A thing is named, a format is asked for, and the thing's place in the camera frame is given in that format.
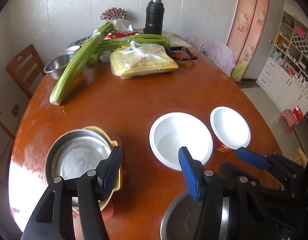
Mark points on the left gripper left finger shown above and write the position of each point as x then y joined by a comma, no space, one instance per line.
52,218

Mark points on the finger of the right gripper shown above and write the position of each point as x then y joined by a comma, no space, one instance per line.
277,165
231,171

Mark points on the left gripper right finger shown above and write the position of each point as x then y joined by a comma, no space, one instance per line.
224,213

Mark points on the yellow shell-shaped plate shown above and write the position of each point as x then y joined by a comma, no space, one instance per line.
111,183

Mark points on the large steel bowl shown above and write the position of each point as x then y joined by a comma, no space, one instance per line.
180,218

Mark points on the steel round pan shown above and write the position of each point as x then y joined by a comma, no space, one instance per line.
77,152

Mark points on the red noodle cup right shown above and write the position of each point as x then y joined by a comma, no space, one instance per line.
230,129

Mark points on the red noodle cup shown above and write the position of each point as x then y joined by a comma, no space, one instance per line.
230,129
174,130

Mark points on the pink child stool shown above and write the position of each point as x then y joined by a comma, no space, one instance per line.
291,117

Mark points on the red noodle cup left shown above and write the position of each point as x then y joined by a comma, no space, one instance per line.
174,130

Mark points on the white shelf cabinet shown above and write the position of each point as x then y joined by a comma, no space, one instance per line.
284,76

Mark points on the pink cloth covered chair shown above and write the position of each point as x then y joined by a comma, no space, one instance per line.
216,51

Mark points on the yellow food plastic bag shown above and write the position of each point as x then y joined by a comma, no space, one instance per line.
135,59

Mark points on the small steel bowl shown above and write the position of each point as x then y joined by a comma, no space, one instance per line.
57,66

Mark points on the brown wooden slat chair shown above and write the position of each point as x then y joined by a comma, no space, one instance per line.
24,69

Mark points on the Hello Kitty sliding door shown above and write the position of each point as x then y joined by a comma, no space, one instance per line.
249,20

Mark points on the black thermos flask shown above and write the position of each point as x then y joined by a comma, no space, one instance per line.
154,17

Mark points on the celery bunch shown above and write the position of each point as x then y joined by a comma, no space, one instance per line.
77,63

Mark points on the low wall socket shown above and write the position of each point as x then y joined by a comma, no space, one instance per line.
15,110

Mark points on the black handled peeler tool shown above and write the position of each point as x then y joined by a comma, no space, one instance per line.
180,53

